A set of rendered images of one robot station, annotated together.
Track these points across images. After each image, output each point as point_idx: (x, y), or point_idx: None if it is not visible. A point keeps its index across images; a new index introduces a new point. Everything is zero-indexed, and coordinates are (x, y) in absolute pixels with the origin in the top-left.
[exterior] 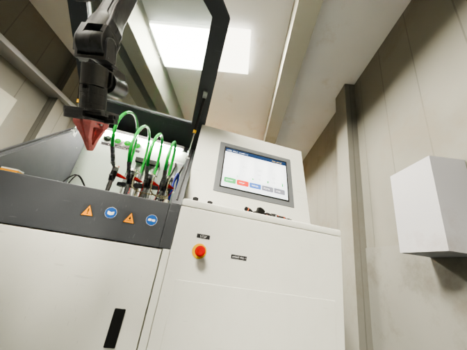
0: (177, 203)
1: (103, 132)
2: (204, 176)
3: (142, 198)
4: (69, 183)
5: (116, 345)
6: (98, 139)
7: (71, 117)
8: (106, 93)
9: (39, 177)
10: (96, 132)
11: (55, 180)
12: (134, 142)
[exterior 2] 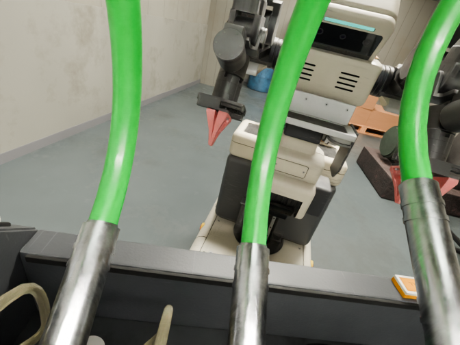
0: (15, 224)
1: (207, 120)
2: None
3: (118, 240)
4: (288, 263)
5: None
6: (209, 129)
7: (237, 119)
8: (217, 77)
9: (347, 272)
10: (213, 122)
11: (316, 267)
12: (270, 82)
